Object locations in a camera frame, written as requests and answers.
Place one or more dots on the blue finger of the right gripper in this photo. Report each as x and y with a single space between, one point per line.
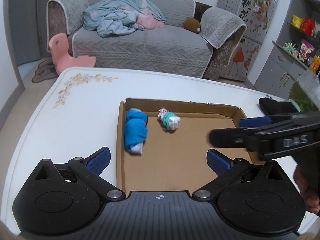
232 137
254 122

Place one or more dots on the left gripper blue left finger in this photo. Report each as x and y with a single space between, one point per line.
98 161

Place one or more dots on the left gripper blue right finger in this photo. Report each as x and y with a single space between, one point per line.
218 162

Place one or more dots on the blue white sock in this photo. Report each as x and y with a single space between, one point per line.
135 131

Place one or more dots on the teal white small sock roll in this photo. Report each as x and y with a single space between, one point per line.
168 119

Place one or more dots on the person's right hand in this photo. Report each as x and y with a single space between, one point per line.
310 197

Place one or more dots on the black knit hat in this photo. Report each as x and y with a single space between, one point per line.
272 107

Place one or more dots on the glass fish tank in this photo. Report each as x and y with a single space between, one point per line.
304 93

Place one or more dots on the brown cardboard tray box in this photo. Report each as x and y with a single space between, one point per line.
171 160

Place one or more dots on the green artificial plant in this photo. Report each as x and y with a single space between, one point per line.
289 47

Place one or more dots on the grey cabinet with shelves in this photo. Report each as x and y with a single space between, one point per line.
282 69

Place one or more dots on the purple snack bag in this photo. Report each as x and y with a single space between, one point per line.
306 49

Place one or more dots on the grey quilted sofa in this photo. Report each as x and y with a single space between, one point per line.
170 49

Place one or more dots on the grey floor mat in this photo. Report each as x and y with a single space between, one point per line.
45 71

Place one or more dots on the yellow tub on shelf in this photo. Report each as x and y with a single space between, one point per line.
296 21

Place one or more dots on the red box on shelf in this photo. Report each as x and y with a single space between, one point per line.
307 26

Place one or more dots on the brown plush toy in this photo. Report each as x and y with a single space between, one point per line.
192 24

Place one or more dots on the floral decorated refrigerator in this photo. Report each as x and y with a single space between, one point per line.
257 15

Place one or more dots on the pink plastic child chair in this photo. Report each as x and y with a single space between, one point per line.
62 60

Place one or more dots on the pink garment on sofa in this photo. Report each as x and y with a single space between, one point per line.
148 22

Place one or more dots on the light blue crumpled blanket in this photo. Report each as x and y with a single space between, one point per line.
118 17

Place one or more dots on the grey door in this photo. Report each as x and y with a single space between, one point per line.
23 30

